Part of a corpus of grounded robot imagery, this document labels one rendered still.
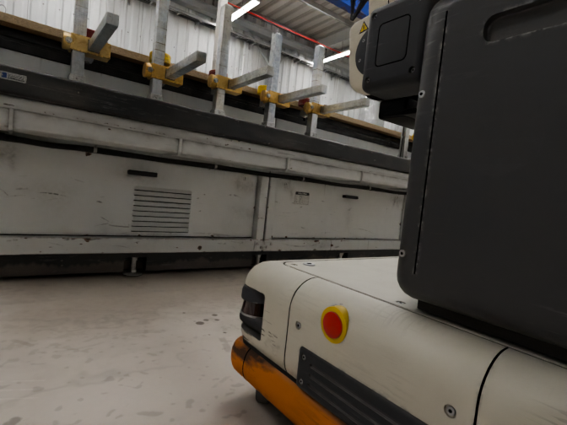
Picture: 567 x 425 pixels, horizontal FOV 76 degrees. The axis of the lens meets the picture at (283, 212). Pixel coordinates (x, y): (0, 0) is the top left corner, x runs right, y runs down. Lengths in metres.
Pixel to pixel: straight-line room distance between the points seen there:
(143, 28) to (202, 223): 7.85
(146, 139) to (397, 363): 1.19
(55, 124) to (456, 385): 1.28
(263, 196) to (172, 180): 0.47
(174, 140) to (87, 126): 0.30
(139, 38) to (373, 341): 9.01
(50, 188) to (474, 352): 1.47
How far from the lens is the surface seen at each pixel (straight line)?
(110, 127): 1.42
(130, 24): 9.32
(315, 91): 1.50
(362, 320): 0.51
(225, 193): 1.82
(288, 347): 0.63
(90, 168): 1.63
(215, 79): 1.53
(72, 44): 1.41
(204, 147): 1.52
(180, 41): 9.57
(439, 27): 0.54
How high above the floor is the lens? 0.42
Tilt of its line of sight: 3 degrees down
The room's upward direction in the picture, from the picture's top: 6 degrees clockwise
